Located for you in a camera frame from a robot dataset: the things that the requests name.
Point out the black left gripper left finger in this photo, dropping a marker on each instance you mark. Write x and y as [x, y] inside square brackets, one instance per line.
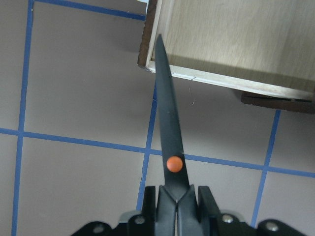
[148, 211]

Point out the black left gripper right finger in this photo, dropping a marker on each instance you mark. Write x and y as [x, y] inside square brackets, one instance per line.
[208, 211]

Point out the orange handled grey scissors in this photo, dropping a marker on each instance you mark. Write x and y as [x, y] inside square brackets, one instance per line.
[179, 209]

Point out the light wooden drawer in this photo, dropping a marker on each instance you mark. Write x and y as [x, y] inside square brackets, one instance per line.
[260, 46]

